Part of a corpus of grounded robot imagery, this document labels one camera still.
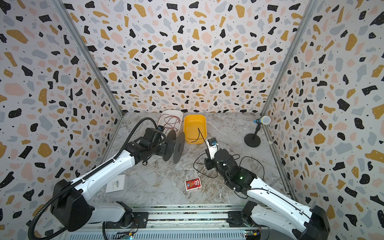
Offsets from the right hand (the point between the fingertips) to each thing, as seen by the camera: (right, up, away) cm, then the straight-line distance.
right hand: (204, 148), depth 73 cm
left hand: (-23, +2, +9) cm, 24 cm away
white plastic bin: (-20, +21, +45) cm, 54 cm away
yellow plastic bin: (-6, +9, +38) cm, 39 cm away
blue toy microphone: (+35, +14, +11) cm, 39 cm away
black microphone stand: (+35, +1, +33) cm, 48 cm away
